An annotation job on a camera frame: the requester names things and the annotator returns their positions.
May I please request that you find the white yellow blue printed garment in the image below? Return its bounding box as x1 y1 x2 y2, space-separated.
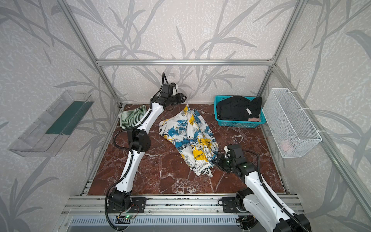
159 105 219 177

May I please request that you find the green white striped shirt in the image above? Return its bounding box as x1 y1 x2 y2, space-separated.
119 105 147 129

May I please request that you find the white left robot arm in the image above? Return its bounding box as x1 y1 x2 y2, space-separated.
105 93 187 211

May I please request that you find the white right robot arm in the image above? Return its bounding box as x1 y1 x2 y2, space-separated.
214 155 311 232

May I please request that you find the teal plastic laundry basket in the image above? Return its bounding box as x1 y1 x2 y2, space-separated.
214 95 267 128

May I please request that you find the black garment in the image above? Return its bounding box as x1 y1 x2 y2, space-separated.
216 96 262 121

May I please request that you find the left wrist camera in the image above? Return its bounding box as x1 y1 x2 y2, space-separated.
160 83 176 98

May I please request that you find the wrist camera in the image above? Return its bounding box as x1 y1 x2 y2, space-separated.
225 145 247 165
160 83 176 98

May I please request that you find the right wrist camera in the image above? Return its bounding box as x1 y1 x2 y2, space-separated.
225 145 247 165

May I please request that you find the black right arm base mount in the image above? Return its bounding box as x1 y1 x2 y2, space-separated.
221 188 253 213

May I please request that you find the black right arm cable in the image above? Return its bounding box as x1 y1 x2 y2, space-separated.
242 149 308 232

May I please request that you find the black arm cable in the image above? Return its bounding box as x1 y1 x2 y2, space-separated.
104 72 169 231
242 149 308 232

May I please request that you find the white wire mesh basket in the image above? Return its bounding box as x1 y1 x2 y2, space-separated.
262 88 322 158

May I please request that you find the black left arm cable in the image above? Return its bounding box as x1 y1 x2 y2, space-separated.
104 72 169 231

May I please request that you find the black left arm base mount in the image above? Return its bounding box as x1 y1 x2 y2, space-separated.
105 197 147 214

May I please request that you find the clear plastic wall tray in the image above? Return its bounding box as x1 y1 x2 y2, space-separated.
8 90 94 157

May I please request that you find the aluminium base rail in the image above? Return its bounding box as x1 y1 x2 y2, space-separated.
62 193 303 227

